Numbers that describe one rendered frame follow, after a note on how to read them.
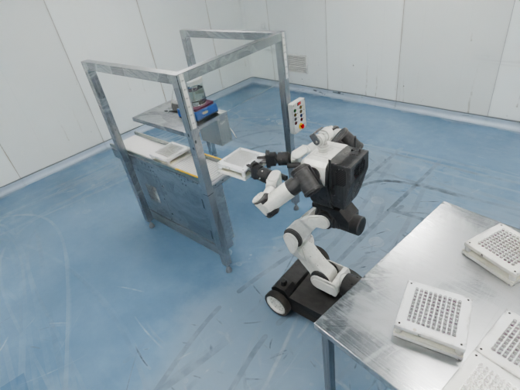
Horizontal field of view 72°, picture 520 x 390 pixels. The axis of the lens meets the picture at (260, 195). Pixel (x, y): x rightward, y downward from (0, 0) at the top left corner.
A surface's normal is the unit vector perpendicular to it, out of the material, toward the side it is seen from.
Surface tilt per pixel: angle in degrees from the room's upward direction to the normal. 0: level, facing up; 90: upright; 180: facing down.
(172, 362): 0
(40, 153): 90
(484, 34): 90
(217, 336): 0
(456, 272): 0
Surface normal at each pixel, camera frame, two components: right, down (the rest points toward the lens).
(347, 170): -0.62, 0.51
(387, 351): -0.14, -0.81
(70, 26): 0.70, 0.33
